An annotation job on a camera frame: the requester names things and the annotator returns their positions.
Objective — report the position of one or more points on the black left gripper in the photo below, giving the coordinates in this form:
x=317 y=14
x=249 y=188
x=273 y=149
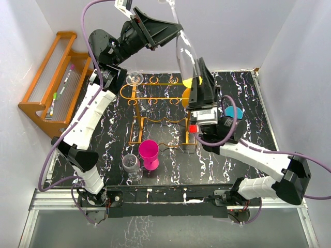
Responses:
x=153 y=33

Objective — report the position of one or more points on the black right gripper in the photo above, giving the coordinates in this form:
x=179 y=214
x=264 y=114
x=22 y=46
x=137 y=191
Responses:
x=202 y=96

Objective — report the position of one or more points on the yellow plastic wine glass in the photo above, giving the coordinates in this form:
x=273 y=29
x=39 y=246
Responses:
x=186 y=93

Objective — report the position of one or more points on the tall clear wine glass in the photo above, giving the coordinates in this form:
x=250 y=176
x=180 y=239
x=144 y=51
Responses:
x=135 y=79

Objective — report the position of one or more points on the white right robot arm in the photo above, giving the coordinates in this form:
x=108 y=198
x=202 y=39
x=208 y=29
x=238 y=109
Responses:
x=288 y=175

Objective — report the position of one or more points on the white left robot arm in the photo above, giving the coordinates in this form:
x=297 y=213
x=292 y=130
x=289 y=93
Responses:
x=107 y=54

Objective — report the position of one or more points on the blue plastic wine glass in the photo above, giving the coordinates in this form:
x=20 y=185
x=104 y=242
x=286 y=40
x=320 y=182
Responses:
x=229 y=111

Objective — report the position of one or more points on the pink plastic wine glass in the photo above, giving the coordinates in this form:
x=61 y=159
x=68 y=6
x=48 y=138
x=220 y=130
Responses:
x=149 y=152

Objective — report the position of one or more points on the orange wooden shelf rack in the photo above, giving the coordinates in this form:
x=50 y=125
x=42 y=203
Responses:
x=50 y=79

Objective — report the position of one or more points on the pink cap marker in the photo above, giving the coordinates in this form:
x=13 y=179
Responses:
x=66 y=79

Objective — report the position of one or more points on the short clear glass front left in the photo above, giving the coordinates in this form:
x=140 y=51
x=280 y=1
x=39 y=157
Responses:
x=131 y=165

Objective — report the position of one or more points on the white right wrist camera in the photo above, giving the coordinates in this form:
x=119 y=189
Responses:
x=203 y=117

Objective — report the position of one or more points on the gold wire wine glass rack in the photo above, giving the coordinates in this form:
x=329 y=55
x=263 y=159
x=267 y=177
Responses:
x=165 y=120

